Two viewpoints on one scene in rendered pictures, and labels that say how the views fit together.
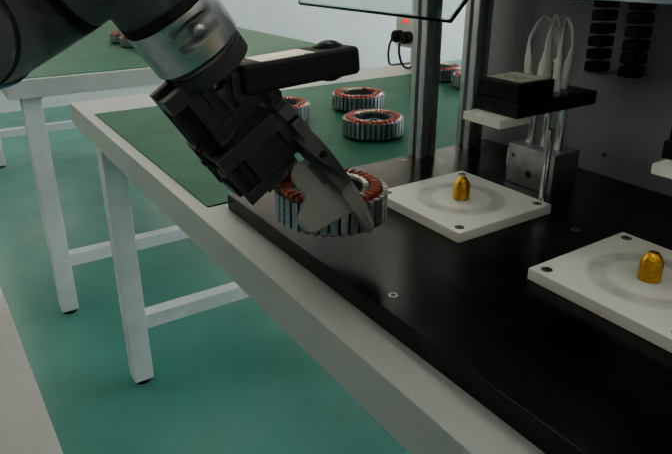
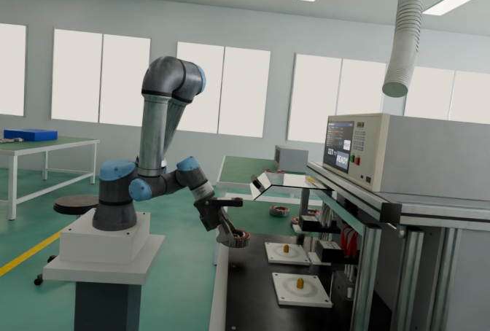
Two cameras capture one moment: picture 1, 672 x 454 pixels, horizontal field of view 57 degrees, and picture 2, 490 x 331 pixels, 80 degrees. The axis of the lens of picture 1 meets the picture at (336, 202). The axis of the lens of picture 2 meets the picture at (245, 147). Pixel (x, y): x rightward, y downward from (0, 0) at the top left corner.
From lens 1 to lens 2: 0.68 m
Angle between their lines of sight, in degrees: 34
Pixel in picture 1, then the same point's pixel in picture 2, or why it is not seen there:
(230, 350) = not seen: hidden behind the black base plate
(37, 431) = (147, 263)
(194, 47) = (199, 194)
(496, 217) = (286, 259)
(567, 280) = (276, 278)
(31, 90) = (223, 185)
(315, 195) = (222, 233)
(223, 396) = not seen: hidden behind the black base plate
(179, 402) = not seen: hidden behind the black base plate
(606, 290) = (282, 283)
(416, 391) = (216, 286)
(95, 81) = (243, 186)
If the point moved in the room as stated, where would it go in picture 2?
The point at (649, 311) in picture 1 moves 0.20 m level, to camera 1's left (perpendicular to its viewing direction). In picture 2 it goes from (284, 291) to (228, 268)
